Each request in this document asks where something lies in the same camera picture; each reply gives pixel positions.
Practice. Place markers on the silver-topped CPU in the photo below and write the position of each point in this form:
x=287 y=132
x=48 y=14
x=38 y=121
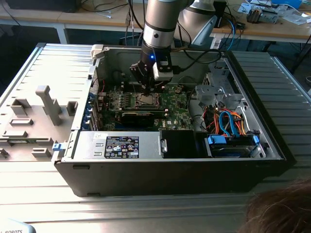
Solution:
x=145 y=99

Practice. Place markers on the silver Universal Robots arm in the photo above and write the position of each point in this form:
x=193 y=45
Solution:
x=160 y=21

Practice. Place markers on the black RAM slot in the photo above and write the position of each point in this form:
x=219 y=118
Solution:
x=159 y=85
x=159 y=90

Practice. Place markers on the CPU socket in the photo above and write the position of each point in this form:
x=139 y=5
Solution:
x=159 y=100

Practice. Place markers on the finned CPU cooler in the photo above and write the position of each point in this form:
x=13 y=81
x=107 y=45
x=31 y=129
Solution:
x=253 y=15

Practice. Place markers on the round coin battery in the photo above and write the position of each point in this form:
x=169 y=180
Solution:
x=178 y=90

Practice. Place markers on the green motherboard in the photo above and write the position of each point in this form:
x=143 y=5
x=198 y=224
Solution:
x=175 y=104

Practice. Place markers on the black graphics card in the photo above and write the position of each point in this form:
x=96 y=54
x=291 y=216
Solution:
x=137 y=119

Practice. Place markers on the beige case latch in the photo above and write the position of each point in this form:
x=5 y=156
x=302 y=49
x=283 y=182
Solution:
x=98 y=51

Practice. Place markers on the grey metal drive cage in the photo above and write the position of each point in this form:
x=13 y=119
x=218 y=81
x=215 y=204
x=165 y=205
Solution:
x=211 y=93

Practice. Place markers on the white labelled tag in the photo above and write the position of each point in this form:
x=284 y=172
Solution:
x=215 y=43

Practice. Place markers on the black box device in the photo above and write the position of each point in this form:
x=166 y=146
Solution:
x=219 y=14

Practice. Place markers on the grey power supply unit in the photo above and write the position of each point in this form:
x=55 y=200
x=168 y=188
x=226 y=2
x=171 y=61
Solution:
x=90 y=145

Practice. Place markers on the black open PC case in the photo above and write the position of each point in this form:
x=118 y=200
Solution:
x=145 y=179

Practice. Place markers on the hard disk in blue carrier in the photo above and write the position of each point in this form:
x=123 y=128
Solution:
x=228 y=151

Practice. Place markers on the blue case latch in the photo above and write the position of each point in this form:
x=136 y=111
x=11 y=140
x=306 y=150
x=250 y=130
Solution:
x=57 y=147

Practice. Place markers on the grey parts rack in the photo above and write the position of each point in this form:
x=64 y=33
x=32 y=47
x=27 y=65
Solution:
x=36 y=116

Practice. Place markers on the wooden desk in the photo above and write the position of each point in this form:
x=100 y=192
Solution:
x=36 y=17
x=267 y=32

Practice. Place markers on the grey metal device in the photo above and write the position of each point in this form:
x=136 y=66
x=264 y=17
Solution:
x=269 y=17

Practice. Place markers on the blue plastic box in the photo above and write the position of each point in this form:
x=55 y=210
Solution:
x=286 y=2

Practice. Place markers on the pale teach pendant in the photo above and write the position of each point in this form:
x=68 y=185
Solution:
x=14 y=228

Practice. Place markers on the white camera on black bracket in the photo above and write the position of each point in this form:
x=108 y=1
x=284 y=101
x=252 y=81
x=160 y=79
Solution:
x=162 y=74

